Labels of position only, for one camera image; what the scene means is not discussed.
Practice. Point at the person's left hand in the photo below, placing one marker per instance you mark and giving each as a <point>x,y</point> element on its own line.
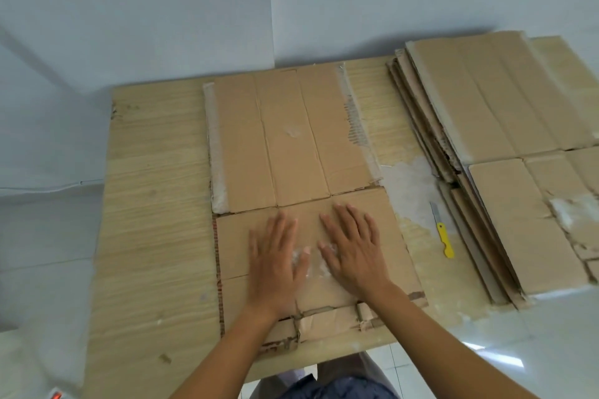
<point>273,277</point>

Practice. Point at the person's right hand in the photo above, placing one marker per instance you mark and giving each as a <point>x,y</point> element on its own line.
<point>358,258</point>

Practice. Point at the yellow utility knife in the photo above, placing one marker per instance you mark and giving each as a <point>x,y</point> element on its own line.
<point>444,237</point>

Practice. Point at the person's right forearm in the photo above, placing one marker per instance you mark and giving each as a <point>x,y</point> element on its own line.
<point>444,352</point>

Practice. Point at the person's left forearm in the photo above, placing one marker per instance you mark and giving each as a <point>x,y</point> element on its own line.
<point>224,356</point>

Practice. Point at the person's grey trousers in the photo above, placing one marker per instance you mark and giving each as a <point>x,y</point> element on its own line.
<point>346,363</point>

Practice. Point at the light wooden table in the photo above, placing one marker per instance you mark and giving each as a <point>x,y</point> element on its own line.
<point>154,179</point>

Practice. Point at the white power strip red switch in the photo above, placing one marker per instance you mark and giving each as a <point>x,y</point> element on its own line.
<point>57,395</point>

